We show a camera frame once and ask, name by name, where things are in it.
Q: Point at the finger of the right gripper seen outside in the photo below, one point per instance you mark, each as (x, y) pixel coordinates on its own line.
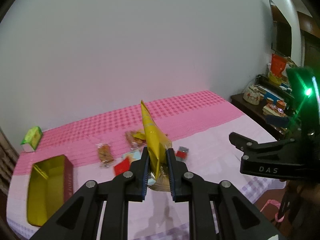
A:
(247, 145)

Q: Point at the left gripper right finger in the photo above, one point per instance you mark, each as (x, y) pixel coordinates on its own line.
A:
(176, 170)

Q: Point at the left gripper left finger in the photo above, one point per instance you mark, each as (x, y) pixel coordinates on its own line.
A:
(137, 188)

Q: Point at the black and red packet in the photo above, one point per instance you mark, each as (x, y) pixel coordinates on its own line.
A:
(182, 152)

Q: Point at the yellow snack packet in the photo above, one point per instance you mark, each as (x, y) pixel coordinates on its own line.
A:
(157, 141)

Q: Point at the red snack packet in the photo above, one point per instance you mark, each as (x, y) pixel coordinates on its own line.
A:
(122, 166)

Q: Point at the dark wooden side cabinet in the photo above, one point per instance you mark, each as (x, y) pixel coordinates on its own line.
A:
(255, 112)

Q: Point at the orange wrapped snack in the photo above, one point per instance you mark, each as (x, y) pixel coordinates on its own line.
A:
(136, 139)

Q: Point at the clear wrapped brown snack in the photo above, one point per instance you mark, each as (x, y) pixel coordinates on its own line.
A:
(105, 155)

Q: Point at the pink checkered tablecloth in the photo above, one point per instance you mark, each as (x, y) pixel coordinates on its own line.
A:
(195, 127)

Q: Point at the floral teapot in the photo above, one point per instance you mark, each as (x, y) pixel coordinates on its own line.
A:
(252, 95)

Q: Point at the gold tin box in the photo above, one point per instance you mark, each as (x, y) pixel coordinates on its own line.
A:
(50, 186)

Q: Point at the green tissue box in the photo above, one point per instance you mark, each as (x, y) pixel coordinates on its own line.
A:
(32, 139)

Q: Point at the wall television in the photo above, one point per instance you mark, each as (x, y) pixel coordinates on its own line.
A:
(281, 32)

